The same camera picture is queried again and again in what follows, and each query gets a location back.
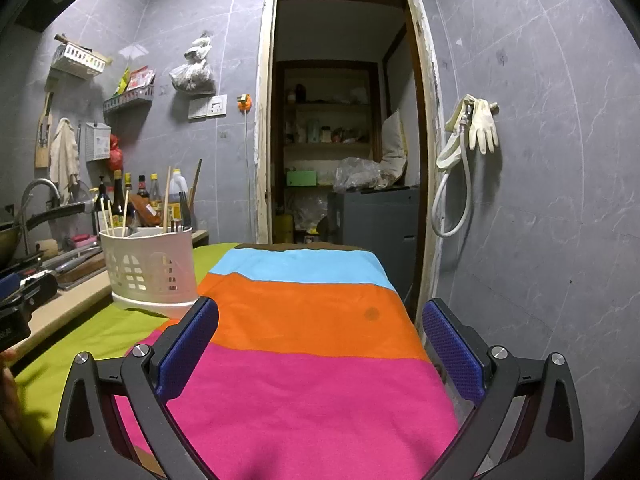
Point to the clear yellow-capped bottle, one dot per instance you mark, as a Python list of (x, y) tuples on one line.
[(155, 190)]

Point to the wooden storage shelf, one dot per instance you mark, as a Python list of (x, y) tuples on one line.
[(327, 145)]

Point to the crumpled clear plastic bag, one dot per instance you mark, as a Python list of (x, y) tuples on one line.
[(362, 172)]

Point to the hanging white towel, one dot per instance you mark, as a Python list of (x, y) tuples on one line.
[(64, 155)]

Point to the metal faucet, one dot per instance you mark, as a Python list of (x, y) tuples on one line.
[(37, 185)]

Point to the orange wall hook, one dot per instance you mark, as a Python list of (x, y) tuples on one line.
[(244, 102)]

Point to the green box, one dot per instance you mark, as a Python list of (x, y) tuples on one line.
[(301, 178)]

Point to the bunch of wooden chopsticks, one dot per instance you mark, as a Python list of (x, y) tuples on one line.
[(106, 215)]

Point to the dark red-capped bottle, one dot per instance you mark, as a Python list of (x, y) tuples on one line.
[(142, 187)]

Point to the white wall basket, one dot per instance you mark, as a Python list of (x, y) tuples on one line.
[(80, 62)]

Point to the colourful striped cloth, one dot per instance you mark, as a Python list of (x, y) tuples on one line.
[(310, 360)]

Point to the black wok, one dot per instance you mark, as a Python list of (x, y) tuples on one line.
[(20, 237)]

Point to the person's left hand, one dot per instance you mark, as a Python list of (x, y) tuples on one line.
[(6, 390)]

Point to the white plastic utensil basket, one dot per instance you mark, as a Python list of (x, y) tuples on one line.
[(150, 270)]

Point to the hanging clear plastic bag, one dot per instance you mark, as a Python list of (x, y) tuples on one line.
[(192, 75)]

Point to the cooking oil jug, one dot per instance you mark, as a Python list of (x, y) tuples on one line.
[(176, 190)]

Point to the dark brown chopstick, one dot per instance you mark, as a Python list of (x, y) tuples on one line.
[(196, 180)]

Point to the grey wall shelf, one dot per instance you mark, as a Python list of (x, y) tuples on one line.
[(127, 101)]

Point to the tan scrub pad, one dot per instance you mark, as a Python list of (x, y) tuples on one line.
[(46, 248)]

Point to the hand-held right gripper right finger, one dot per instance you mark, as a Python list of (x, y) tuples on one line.
[(452, 355)]

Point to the snack packets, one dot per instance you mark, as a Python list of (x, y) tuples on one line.
[(135, 80)]

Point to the wooden door frame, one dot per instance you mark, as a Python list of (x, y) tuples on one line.
[(262, 110)]

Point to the wooden knife holder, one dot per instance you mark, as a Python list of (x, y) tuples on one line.
[(42, 150)]

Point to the grey cabinet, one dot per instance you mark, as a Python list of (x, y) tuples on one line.
[(375, 225)]

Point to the red plastic bag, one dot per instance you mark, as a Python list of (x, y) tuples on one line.
[(115, 157)]

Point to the brown wooden block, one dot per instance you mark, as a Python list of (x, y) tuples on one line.
[(145, 210)]

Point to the wooden cutting board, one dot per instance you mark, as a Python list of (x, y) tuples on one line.
[(82, 270)]

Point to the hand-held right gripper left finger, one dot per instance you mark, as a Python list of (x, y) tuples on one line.
[(187, 345)]

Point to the grey wall box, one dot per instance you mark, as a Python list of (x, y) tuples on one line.
[(98, 142)]

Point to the pink soap box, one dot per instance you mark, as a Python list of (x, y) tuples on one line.
[(81, 238)]

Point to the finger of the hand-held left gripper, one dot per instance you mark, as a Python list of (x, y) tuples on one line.
[(37, 287)]

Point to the wall switch socket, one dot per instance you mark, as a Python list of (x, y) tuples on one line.
[(207, 107)]

